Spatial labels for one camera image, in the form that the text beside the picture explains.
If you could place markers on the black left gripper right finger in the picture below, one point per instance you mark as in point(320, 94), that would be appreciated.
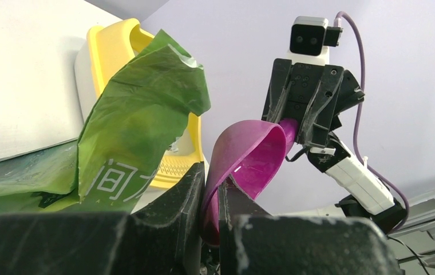
point(254, 242)

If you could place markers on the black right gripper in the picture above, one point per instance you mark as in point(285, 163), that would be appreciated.
point(319, 93)

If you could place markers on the green cat litter bag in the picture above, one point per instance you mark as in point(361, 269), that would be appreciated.
point(48, 180)

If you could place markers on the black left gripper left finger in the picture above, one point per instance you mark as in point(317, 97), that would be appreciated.
point(161, 238)

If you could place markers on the magenta plastic scoop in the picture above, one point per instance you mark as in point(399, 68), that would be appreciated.
point(251, 153)

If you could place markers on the yellow litter box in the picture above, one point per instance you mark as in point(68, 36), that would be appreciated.
point(144, 128)

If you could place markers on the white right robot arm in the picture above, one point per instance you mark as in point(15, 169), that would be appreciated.
point(368, 196)

